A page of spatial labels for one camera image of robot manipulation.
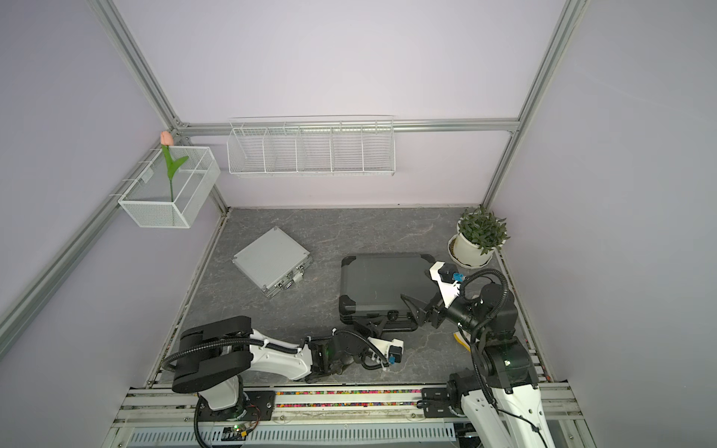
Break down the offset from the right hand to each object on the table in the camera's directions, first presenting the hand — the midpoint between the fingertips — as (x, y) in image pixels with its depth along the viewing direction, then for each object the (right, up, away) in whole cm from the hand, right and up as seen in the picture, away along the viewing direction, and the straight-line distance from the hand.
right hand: (417, 281), depth 66 cm
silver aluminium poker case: (-47, +1, +37) cm, 59 cm away
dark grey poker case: (-10, -5, +21) cm, 24 cm away
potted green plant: (+24, +11, +23) cm, 35 cm away
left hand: (-7, -12, +13) cm, 19 cm away
